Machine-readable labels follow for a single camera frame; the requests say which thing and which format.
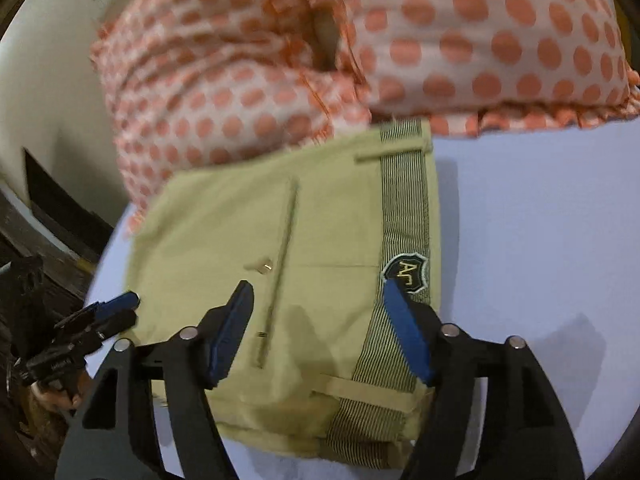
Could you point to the orange polka dot pillow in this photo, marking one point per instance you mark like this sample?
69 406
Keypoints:
210 90
490 45

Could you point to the person's left hand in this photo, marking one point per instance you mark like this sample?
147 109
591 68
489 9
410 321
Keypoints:
55 400

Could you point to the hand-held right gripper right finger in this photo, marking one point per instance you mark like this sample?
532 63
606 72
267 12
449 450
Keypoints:
409 330

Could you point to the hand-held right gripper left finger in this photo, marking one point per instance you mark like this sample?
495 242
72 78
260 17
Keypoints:
231 327

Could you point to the dark wooden furniture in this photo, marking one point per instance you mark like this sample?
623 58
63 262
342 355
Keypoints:
55 220

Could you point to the khaki green pants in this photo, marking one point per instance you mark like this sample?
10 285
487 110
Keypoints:
310 260

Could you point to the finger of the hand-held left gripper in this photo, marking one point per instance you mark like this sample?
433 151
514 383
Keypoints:
117 302

